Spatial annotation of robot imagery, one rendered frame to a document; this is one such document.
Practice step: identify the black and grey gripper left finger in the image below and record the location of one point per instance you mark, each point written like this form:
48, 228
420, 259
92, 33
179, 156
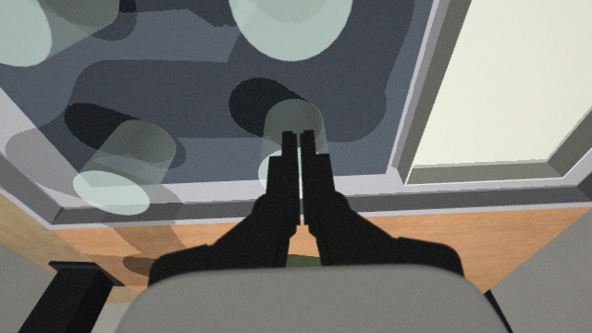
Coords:
261, 239

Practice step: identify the clear glass jar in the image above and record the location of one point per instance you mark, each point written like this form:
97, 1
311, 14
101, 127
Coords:
291, 30
32, 31
294, 115
123, 176

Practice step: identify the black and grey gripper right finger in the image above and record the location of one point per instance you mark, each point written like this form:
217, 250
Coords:
344, 237

